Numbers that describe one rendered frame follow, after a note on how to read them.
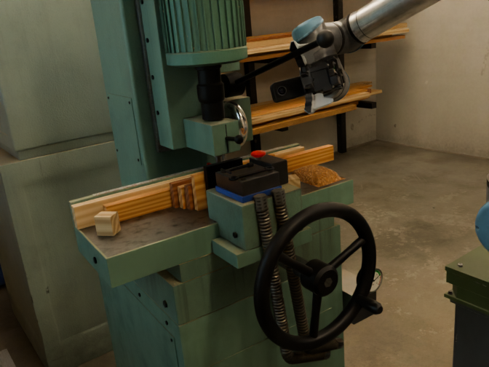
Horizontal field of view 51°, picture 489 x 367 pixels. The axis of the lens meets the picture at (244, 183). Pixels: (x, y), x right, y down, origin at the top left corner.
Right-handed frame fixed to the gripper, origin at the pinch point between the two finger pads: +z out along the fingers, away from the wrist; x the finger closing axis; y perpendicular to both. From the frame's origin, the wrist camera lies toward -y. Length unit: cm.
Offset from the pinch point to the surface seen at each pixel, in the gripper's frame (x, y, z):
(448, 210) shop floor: 77, 27, -241
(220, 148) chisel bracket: 9.9, -19.8, 1.4
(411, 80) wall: -19, 25, -387
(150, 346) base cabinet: 51, -49, 3
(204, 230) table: 25.0, -22.1, 15.2
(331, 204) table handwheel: 25.3, 3.4, 14.9
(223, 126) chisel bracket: 5.5, -18.0, 1.5
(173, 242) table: 25.4, -26.5, 20.3
